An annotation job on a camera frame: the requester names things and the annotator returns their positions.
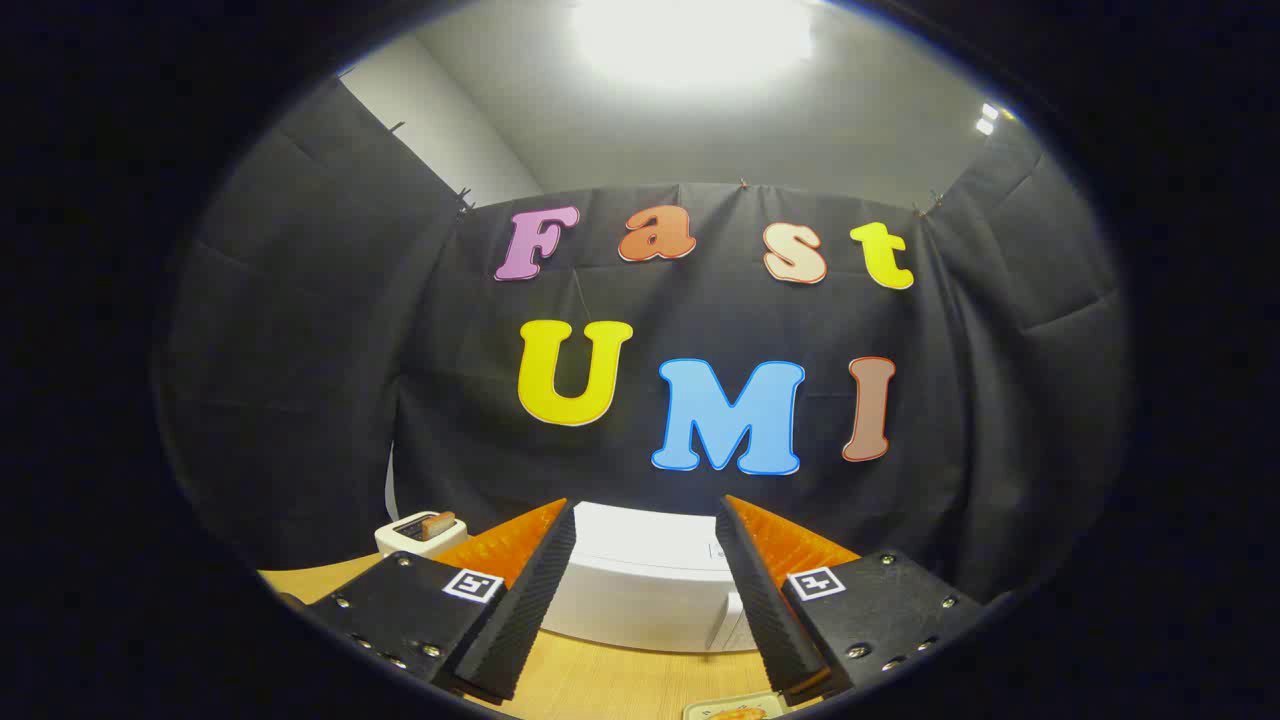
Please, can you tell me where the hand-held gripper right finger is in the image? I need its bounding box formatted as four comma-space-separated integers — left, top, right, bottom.
714, 494, 986, 706

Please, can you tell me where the cream rectangular plate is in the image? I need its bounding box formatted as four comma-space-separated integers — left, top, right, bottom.
683, 690, 791, 720

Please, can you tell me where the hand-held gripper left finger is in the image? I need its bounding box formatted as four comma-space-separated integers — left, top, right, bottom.
300, 498, 578, 703

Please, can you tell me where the white microwave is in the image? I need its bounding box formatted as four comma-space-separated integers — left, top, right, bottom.
540, 500, 761, 656

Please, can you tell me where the cream toaster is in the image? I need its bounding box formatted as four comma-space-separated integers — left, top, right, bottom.
375, 510, 471, 561

